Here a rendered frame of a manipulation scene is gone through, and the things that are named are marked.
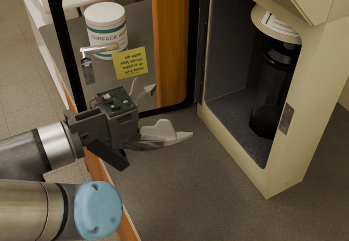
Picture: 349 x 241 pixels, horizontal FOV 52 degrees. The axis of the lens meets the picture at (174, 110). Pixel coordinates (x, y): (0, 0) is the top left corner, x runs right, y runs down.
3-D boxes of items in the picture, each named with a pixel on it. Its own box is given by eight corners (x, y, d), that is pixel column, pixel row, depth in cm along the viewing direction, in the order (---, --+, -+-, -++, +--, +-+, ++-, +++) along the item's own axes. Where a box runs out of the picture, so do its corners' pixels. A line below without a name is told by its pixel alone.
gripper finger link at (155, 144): (162, 148, 61) (111, 142, 62) (162, 154, 62) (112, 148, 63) (166, 128, 64) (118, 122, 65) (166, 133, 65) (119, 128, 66)
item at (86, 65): (96, 83, 81) (92, 63, 76) (86, 85, 80) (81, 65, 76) (94, 78, 82) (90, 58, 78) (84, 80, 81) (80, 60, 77)
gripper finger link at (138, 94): (156, 67, 70) (131, 95, 64) (157, 90, 74) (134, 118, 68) (142, 62, 71) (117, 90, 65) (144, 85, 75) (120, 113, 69)
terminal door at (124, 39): (193, 106, 99) (201, -39, 71) (82, 132, 92) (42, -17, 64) (192, 104, 99) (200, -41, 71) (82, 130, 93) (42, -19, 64)
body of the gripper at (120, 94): (143, 109, 59) (70, 134, 55) (145, 143, 65) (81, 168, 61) (125, 82, 64) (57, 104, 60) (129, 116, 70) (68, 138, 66)
